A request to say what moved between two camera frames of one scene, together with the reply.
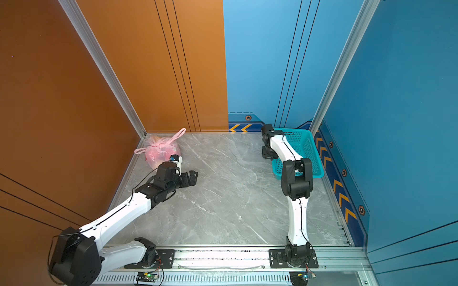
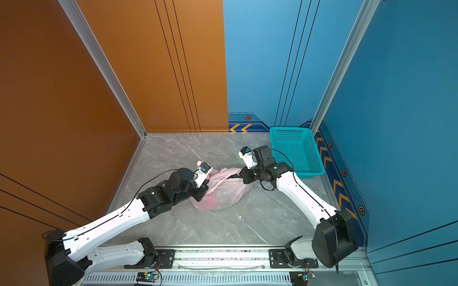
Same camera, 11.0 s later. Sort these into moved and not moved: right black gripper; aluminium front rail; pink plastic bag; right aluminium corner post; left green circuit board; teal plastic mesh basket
Moved: pink plastic bag; right black gripper
Not moved: teal plastic mesh basket; right aluminium corner post; aluminium front rail; left green circuit board
